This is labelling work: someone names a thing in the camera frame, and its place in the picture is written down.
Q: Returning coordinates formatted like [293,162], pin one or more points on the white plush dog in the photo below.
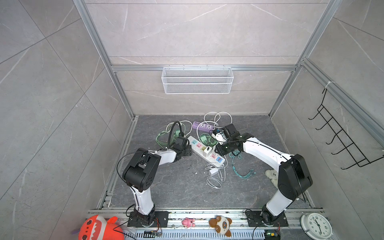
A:
[273,176]

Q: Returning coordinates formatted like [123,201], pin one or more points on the white pastel power strip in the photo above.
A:
[198,148]

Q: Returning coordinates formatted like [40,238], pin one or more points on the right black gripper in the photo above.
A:
[220,151]

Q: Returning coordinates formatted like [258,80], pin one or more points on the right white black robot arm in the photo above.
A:
[294,177]

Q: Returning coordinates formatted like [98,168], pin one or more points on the purple power strip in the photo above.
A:
[203,127]

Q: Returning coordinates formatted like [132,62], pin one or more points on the white analog clock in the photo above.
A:
[316,226]

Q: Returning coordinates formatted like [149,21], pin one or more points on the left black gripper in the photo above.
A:
[189,150]

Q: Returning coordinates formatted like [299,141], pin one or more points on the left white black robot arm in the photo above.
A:
[141,170]

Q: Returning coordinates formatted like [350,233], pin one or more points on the small pink plush toy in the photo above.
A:
[188,223]

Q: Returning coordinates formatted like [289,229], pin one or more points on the brown white plush toy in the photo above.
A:
[221,225]

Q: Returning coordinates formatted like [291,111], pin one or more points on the red monster plush toy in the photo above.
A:
[98,228]

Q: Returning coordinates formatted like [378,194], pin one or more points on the white wire mesh basket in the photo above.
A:
[197,80]

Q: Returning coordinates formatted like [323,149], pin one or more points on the black wall hook rack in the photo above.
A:
[349,146]

